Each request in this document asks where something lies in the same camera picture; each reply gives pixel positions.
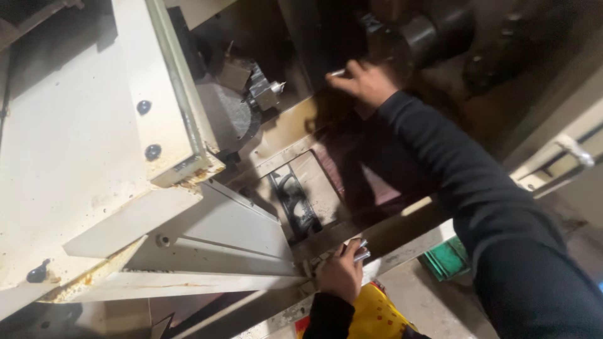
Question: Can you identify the dark lathe turret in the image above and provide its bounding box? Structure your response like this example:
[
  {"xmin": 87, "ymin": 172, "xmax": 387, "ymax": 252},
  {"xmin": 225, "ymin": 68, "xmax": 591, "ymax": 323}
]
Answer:
[{"xmin": 363, "ymin": 0, "xmax": 477, "ymax": 72}]

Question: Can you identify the white door handle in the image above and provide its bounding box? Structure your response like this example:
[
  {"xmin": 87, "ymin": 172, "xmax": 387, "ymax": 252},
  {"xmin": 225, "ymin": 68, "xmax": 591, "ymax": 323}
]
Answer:
[{"xmin": 555, "ymin": 135, "xmax": 595, "ymax": 169}]

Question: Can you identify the person's left hand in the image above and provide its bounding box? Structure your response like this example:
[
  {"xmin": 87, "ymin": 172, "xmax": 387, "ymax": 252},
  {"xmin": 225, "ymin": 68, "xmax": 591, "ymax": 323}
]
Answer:
[{"xmin": 316, "ymin": 239, "xmax": 364, "ymax": 305}]

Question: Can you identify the grey lathe chuck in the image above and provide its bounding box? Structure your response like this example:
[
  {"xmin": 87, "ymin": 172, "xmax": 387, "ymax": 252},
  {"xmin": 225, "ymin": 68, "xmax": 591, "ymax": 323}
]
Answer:
[{"xmin": 195, "ymin": 78, "xmax": 263, "ymax": 157}]

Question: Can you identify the bunch of silver metal pins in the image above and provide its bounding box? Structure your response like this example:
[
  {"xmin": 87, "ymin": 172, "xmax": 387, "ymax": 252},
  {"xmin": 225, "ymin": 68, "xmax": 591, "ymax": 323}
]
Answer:
[{"xmin": 352, "ymin": 239, "xmax": 372, "ymax": 263}]

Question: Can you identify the yellow printed bag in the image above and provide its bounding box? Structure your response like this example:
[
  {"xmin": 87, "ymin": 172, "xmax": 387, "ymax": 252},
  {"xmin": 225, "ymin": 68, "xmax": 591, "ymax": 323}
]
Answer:
[{"xmin": 294, "ymin": 281, "xmax": 432, "ymax": 339}]

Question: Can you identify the beige machine sliding door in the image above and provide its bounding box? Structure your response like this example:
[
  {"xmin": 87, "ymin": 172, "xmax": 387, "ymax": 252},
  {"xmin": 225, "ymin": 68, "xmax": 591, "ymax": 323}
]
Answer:
[{"xmin": 502, "ymin": 61, "xmax": 603, "ymax": 194}]

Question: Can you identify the person's right hand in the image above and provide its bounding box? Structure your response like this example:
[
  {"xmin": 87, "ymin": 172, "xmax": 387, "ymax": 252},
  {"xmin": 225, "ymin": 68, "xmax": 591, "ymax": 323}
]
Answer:
[{"xmin": 326, "ymin": 60, "xmax": 400, "ymax": 108}]

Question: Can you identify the green plastic crate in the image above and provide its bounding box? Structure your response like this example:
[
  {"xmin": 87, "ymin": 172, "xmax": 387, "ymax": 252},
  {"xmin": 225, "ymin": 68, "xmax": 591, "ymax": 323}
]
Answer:
[{"xmin": 419, "ymin": 235, "xmax": 472, "ymax": 282}]

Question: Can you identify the white lathe machine housing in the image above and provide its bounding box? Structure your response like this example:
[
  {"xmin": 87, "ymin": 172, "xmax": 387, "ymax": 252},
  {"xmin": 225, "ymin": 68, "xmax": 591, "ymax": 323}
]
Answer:
[{"xmin": 0, "ymin": 0, "xmax": 312, "ymax": 322}]

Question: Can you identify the steel chuck jaw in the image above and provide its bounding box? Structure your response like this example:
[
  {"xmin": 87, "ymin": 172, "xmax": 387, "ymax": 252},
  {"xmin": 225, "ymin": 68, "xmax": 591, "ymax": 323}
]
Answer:
[{"xmin": 218, "ymin": 57, "xmax": 279, "ymax": 112}]

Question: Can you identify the black cable chain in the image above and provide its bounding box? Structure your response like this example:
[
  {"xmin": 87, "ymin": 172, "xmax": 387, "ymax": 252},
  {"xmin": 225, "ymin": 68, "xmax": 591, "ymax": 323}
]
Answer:
[{"xmin": 269, "ymin": 166, "xmax": 324, "ymax": 241}]

